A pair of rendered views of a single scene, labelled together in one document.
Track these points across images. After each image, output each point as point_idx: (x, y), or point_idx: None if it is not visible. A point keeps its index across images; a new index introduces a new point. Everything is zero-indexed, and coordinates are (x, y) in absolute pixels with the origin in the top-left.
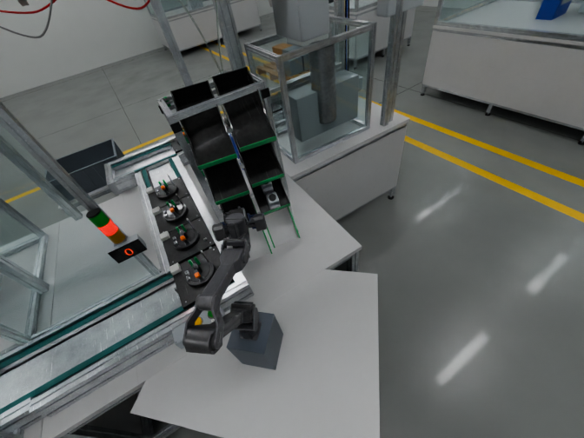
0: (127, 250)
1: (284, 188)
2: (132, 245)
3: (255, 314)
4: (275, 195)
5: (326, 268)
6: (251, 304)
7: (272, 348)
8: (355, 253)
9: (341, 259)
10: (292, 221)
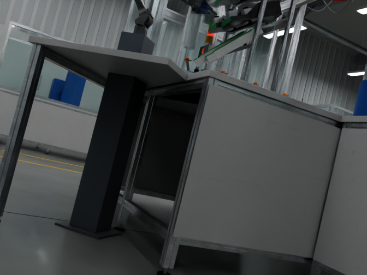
0: (203, 49)
1: (255, 28)
2: (205, 47)
3: (143, 17)
4: (230, 9)
5: (187, 75)
6: (148, 11)
7: (125, 46)
8: (203, 76)
9: (196, 73)
10: (229, 46)
